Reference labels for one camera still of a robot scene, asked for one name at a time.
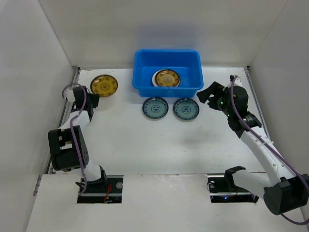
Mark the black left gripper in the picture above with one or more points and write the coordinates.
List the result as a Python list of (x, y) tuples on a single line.
[(96, 97)]

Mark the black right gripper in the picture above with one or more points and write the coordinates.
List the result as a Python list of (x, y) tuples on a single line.
[(216, 95)]

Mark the yellow patterned plate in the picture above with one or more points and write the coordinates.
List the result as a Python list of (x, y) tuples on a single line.
[(104, 85), (167, 78)]

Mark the blue floral plate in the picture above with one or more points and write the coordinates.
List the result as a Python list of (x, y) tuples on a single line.
[(155, 108), (186, 109)]

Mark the white plate grey emblem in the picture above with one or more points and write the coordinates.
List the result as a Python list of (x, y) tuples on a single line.
[(153, 80)]

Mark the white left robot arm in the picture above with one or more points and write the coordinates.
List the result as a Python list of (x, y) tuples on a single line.
[(67, 145)]

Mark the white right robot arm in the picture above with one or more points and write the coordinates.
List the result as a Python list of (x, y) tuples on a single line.
[(285, 189)]

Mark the blue plastic bin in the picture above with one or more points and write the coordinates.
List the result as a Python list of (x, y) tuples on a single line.
[(186, 63)]

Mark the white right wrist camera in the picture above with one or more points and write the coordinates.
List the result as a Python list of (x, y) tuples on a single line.
[(235, 80)]

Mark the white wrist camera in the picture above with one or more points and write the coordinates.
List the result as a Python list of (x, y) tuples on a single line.
[(68, 95), (235, 80)]

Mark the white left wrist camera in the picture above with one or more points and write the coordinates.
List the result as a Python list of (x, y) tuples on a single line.
[(68, 95)]

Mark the metal table edge rail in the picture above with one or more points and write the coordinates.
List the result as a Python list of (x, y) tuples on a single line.
[(58, 137)]

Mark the right metal edge rail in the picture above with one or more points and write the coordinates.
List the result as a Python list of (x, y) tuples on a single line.
[(257, 105)]

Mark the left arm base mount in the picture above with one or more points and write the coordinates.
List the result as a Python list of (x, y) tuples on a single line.
[(98, 193)]

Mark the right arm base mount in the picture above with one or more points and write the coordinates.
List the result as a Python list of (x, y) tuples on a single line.
[(221, 192)]

